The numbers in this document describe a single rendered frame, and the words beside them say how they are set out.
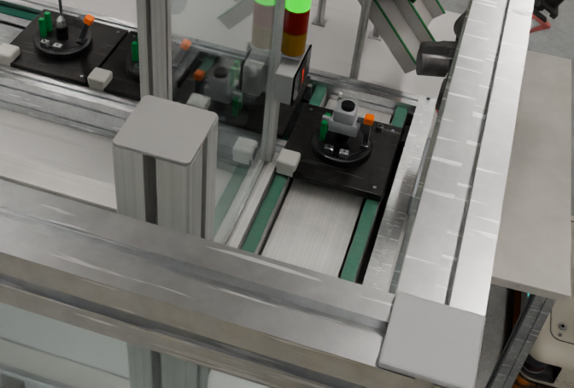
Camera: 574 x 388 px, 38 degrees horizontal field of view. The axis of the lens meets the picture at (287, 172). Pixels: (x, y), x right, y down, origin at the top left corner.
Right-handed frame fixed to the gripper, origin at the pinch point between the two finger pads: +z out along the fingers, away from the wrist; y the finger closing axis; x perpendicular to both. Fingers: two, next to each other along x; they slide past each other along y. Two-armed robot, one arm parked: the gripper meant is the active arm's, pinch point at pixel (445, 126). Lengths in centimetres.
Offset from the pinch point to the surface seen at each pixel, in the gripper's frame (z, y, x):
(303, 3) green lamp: -35, 20, -32
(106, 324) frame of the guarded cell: -94, 133, -13
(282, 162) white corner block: 4.4, 21.3, -31.7
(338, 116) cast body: -4.2, 11.6, -22.8
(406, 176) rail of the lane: 7.5, 11.5, -5.4
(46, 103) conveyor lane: 12, 15, -92
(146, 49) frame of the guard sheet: -61, 77, -38
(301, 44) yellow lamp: -25.6, 19.2, -31.3
